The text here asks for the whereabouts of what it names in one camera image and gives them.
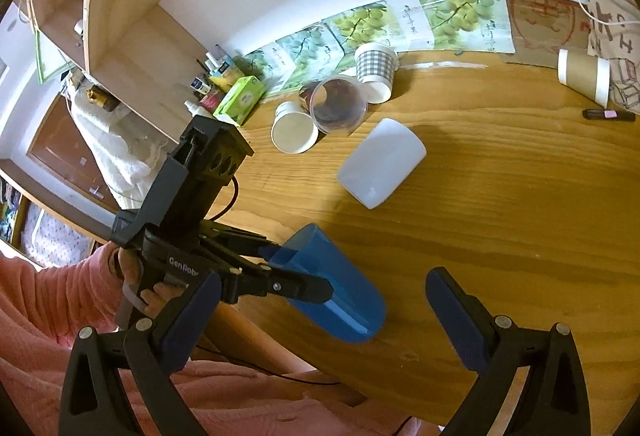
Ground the blue plastic cup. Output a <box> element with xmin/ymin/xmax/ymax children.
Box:
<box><xmin>269</xmin><ymin>224</ymin><xmax>386</xmax><ymax>343</ymax></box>

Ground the pink sleeve left forearm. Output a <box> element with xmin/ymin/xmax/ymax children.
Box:
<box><xmin>0</xmin><ymin>241</ymin><xmax>126</xmax><ymax>352</ymax></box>

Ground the white paper cup black print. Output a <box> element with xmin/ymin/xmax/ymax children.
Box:
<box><xmin>271</xmin><ymin>101</ymin><xmax>319</xmax><ymax>154</ymax></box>

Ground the white plastic cup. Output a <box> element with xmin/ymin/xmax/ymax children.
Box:
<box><xmin>336</xmin><ymin>118</ymin><xmax>426</xmax><ymax>210</ymax></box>

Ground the clear plastic cup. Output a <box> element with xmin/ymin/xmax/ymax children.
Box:
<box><xmin>298</xmin><ymin>75</ymin><xmax>369</xmax><ymax>135</ymax></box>

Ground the checkered paper cup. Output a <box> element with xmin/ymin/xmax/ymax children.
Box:
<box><xmin>355</xmin><ymin>43</ymin><xmax>399</xmax><ymax>104</ymax></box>

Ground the brown paper cup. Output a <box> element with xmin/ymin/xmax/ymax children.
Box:
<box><xmin>558</xmin><ymin>49</ymin><xmax>611</xmax><ymax>108</ymax></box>

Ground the person's left hand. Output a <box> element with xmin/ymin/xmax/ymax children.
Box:
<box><xmin>117</xmin><ymin>248</ymin><xmax>186</xmax><ymax>319</ymax></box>

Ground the white lace cloth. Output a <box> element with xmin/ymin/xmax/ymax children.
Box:
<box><xmin>70</xmin><ymin>88</ymin><xmax>176</xmax><ymax>210</ymax></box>

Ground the green tissue box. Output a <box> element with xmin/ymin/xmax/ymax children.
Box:
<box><xmin>214</xmin><ymin>75</ymin><xmax>266</xmax><ymax>127</ymax></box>

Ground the pink cylindrical can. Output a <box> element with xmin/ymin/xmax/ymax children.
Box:
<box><xmin>200</xmin><ymin>88</ymin><xmax>226</xmax><ymax>113</ymax></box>

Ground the wooden bookshelf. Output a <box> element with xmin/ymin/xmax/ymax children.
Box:
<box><xmin>27</xmin><ymin>0</ymin><xmax>205</xmax><ymax>140</ymax></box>

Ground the dark marker pen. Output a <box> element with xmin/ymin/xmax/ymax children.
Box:
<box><xmin>582</xmin><ymin>109</ymin><xmax>636</xmax><ymax>123</ymax></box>

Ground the grape picture poster strip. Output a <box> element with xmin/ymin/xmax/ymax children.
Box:
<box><xmin>234</xmin><ymin>0</ymin><xmax>515</xmax><ymax>99</ymax></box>

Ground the brown cardboard sheet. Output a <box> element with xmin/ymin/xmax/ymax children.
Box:
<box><xmin>500</xmin><ymin>0</ymin><xmax>590</xmax><ymax>69</ymax></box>

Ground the patterned storage bag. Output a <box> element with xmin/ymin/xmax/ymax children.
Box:
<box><xmin>580</xmin><ymin>0</ymin><xmax>639</xmax><ymax>114</ymax></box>

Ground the black cable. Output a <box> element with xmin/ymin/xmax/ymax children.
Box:
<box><xmin>207</xmin><ymin>174</ymin><xmax>241</xmax><ymax>223</ymax></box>

